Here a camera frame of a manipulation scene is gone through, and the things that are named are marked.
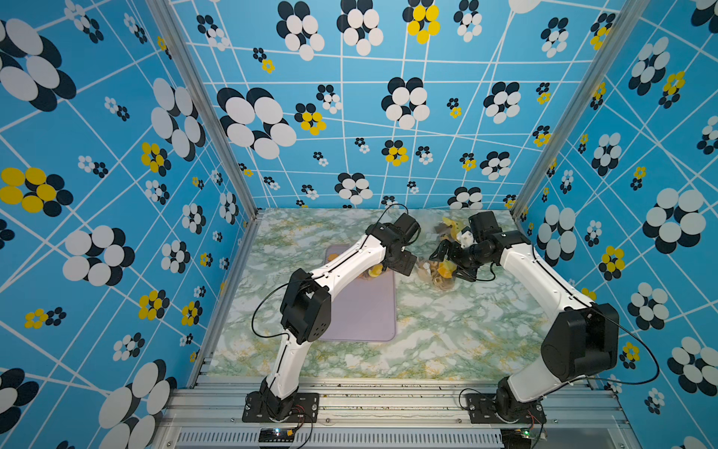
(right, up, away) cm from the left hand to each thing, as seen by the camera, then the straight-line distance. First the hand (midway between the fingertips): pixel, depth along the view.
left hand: (400, 259), depth 89 cm
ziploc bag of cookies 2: (+15, -6, +7) cm, 18 cm away
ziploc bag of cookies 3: (+22, +10, +20) cm, 31 cm away
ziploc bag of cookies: (-9, -5, +5) cm, 12 cm away
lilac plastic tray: (-11, -18, +6) cm, 22 cm away
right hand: (+13, -1, -4) cm, 14 cm away
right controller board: (+28, -44, -19) cm, 55 cm away
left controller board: (-35, -44, -17) cm, 59 cm away
